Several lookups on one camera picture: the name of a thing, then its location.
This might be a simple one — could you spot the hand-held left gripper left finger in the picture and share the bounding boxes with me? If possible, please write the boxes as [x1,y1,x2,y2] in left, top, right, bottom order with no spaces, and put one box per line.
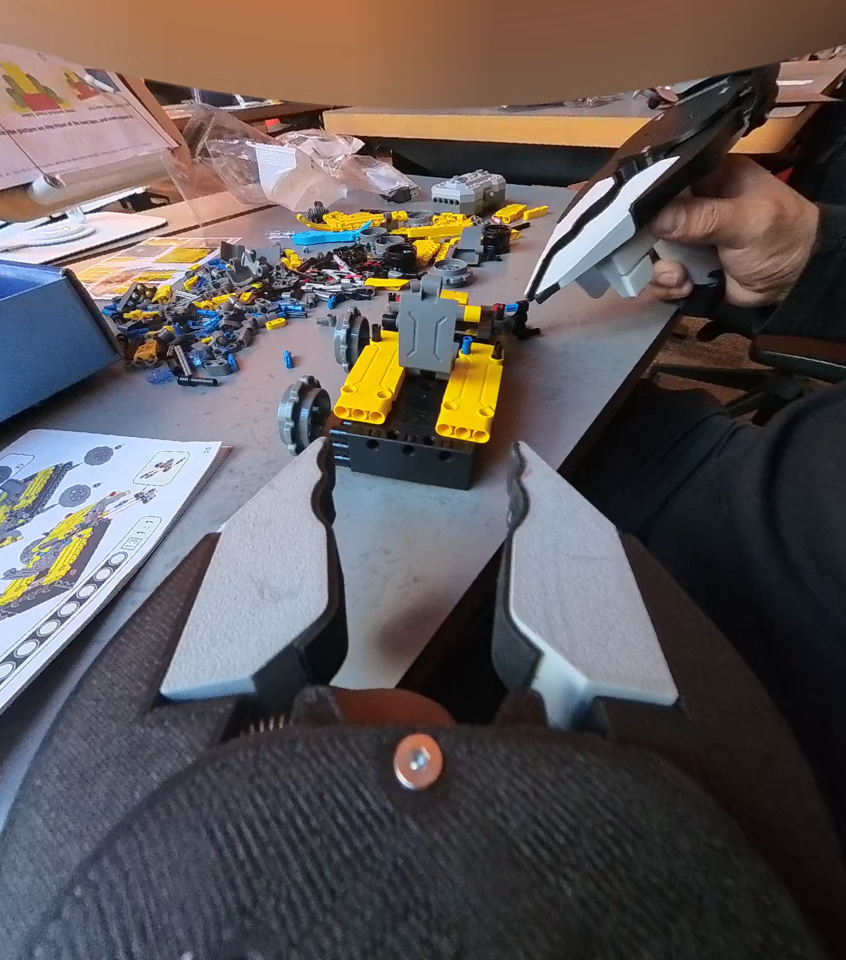
[159,438,351,706]

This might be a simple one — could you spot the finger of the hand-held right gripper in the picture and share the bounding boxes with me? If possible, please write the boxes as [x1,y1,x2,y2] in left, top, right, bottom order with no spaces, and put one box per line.
[541,201,651,303]
[526,153,684,294]

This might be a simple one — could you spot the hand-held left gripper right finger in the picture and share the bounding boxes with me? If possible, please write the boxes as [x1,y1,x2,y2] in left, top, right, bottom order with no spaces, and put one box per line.
[492,441,681,730]

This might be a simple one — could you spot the yellow black toy vehicle model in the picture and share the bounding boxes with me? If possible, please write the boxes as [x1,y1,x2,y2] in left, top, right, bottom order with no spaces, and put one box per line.
[276,273,544,492]

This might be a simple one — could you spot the grey desk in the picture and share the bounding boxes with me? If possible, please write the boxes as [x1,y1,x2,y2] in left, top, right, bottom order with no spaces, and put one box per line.
[0,176,683,960]

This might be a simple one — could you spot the person's right hand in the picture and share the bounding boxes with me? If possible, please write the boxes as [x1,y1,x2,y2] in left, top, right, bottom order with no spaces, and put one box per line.
[648,157,822,309]

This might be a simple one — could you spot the wooden background table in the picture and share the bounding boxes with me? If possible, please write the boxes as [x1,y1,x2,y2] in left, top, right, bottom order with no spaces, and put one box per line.
[321,56,846,162]

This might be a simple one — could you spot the grey battery box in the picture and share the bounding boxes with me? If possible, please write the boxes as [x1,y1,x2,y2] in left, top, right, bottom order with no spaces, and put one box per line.
[432,171,509,212]

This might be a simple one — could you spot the heap of yellow beams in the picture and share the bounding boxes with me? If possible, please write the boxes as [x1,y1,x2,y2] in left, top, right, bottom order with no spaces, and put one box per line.
[295,202,552,250]

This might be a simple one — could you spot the person's dark clothed legs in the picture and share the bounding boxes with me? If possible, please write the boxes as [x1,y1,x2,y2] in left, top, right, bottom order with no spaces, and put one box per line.
[573,367,846,960]

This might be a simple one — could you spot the instruction booklet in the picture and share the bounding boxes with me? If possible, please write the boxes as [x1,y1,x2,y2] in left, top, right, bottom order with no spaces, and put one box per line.
[0,429,233,777]

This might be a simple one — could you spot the clear plastic bag black piece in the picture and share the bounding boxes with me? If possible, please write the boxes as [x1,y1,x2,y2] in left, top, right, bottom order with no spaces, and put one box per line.
[276,131,418,206]

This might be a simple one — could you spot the black office chair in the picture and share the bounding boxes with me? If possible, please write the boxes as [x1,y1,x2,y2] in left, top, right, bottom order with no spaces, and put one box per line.
[648,330,846,423]

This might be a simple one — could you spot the pile of small building pieces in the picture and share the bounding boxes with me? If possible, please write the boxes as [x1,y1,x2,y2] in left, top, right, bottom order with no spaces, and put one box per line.
[104,247,409,385]

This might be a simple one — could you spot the clear plastic bag white label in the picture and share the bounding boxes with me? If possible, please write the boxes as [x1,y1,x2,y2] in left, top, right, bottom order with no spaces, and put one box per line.
[183,105,334,210]

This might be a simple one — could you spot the blue cardboard box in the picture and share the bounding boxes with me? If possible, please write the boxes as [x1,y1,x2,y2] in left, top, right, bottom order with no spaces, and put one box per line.
[0,253,124,451]

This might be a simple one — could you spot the yellow sticker sheet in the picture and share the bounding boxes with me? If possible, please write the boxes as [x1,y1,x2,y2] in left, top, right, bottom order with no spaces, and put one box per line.
[74,238,214,295]

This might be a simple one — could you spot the white rounded board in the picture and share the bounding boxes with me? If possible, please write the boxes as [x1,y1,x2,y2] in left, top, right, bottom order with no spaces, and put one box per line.
[0,210,169,253]

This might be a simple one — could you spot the printed instruction sheet stand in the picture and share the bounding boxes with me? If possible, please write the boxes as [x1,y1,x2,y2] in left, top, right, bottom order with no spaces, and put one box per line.
[0,26,186,226]

